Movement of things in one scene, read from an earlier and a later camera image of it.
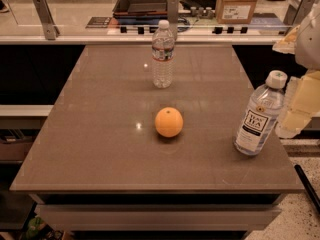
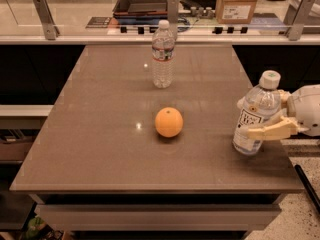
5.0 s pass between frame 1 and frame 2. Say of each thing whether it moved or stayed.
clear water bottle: stayed
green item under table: stayed
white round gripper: moved
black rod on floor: stayed
